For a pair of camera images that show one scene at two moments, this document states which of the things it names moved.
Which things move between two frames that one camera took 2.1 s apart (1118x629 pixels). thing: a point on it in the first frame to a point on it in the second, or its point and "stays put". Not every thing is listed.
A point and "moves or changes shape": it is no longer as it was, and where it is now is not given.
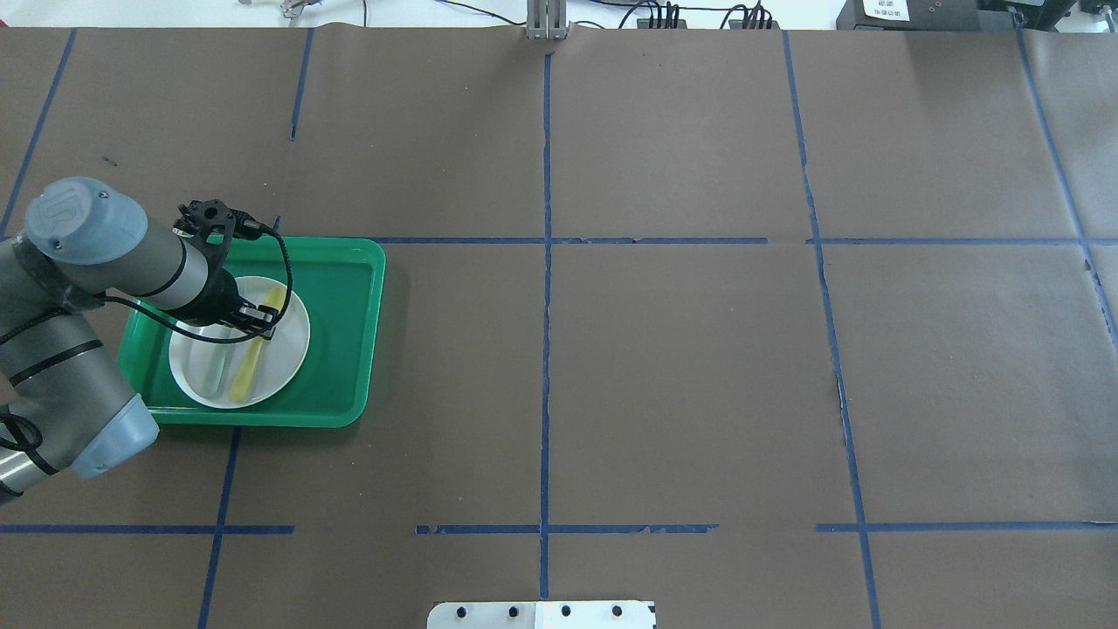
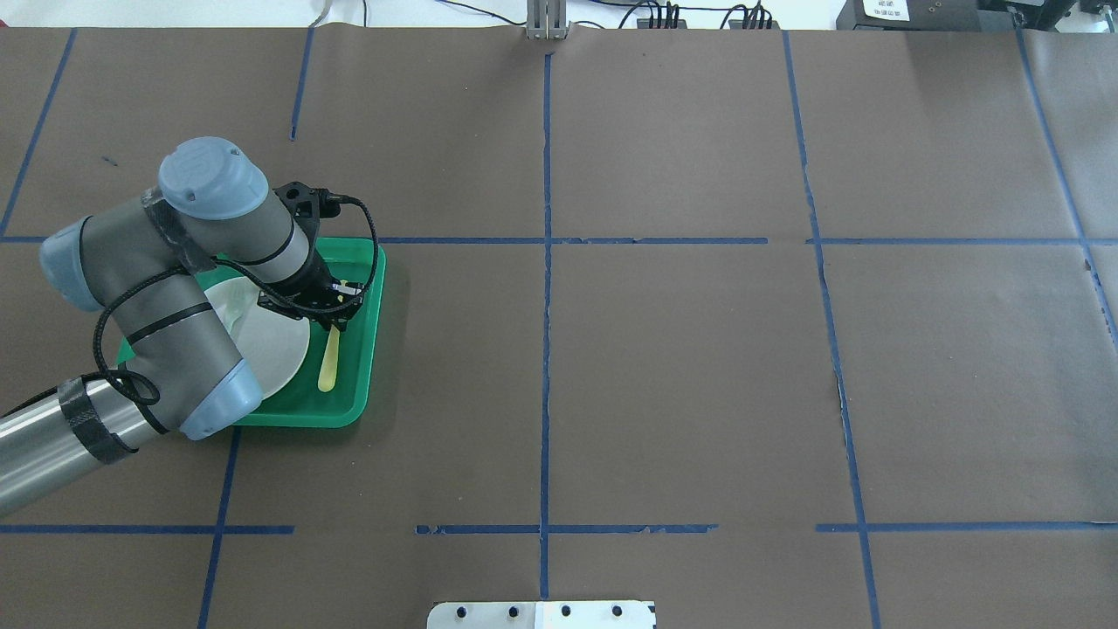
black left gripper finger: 265,329 to 339,320
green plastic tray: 341,280 stays put
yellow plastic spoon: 275,298 moves or changes shape
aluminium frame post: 546,20 stays put
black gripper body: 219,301 to 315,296
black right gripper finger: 263,312 to 348,291
